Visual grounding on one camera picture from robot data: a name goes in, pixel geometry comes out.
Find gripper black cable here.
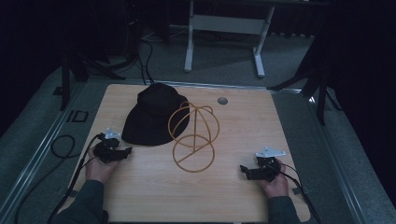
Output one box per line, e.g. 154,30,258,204
267,162,321,224
46,133,106,224

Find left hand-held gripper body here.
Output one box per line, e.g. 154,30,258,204
93,127,127,164

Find black floor cable loop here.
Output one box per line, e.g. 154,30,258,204
49,134,82,159

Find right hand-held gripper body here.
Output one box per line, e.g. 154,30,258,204
246,146,287,183

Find black bucket hat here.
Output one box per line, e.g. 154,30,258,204
120,82,191,147

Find person's right hand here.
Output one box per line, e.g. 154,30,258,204
257,159,290,199

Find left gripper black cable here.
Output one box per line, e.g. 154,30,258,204
46,133,106,224

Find black tripod stand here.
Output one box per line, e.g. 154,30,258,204
59,46,127,112
268,36,343,126

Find gold wire hat stand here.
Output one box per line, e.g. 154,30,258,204
167,101,220,174

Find person's left hand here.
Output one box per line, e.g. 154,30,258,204
85,146,121,184

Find black hanging cables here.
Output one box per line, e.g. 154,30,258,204
124,0,157,86

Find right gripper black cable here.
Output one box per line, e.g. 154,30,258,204
267,162,321,224

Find white desk frame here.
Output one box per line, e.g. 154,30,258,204
183,0,276,78

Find black rectangular floor bracket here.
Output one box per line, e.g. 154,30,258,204
66,109,90,123

